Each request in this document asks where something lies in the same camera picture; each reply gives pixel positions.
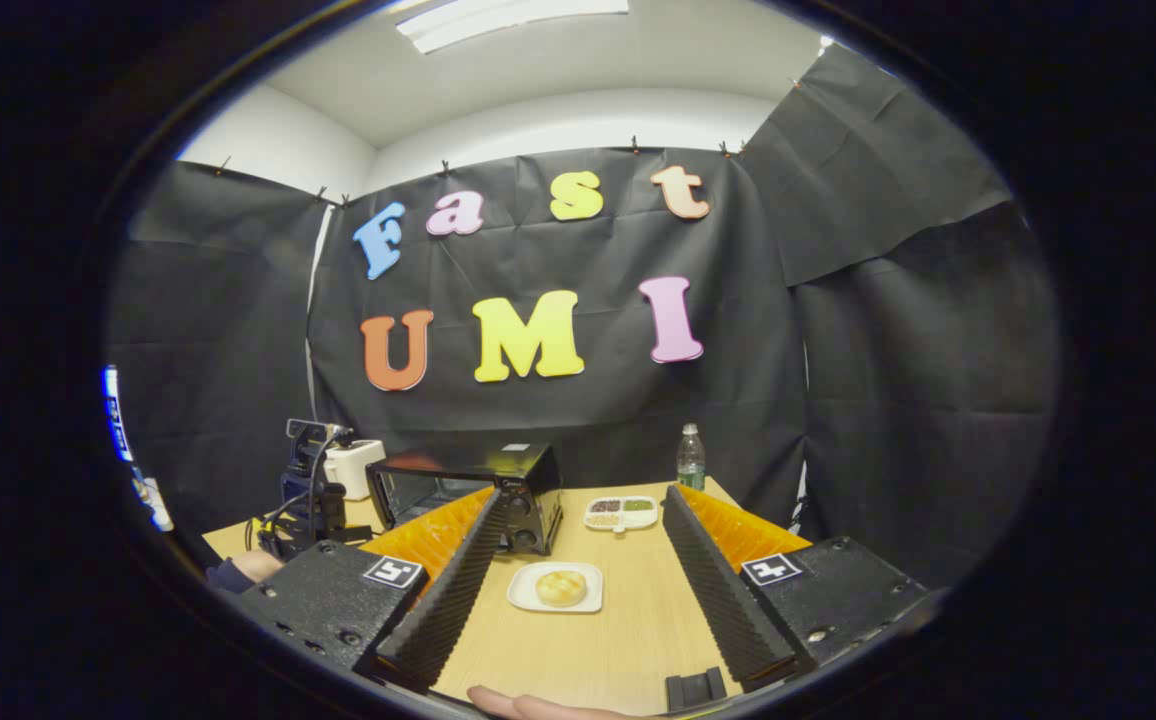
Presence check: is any black backdrop cloth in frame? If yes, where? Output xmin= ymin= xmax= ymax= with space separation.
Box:
xmin=103 ymin=45 xmax=1059 ymax=591

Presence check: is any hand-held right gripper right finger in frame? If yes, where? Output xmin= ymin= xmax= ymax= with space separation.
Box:
xmin=662 ymin=482 xmax=939 ymax=696

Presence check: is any white square plate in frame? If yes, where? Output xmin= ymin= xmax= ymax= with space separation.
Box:
xmin=507 ymin=561 xmax=605 ymax=614

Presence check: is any clear plastic water bottle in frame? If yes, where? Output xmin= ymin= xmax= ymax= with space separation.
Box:
xmin=676 ymin=423 xmax=707 ymax=492

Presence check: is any round bread bun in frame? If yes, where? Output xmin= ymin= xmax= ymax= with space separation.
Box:
xmin=536 ymin=570 xmax=588 ymax=608

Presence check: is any white divided snack dish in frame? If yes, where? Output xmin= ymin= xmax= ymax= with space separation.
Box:
xmin=583 ymin=496 xmax=660 ymax=534

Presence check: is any long ceiling light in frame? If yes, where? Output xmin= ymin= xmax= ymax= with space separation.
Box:
xmin=395 ymin=0 xmax=631 ymax=55

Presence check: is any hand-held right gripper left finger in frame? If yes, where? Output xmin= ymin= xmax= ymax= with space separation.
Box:
xmin=238 ymin=486 xmax=507 ymax=696

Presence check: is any black electric oven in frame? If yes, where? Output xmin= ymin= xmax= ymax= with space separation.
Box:
xmin=366 ymin=443 xmax=565 ymax=557

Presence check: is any white toaster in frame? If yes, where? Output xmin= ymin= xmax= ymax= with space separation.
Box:
xmin=323 ymin=439 xmax=387 ymax=501

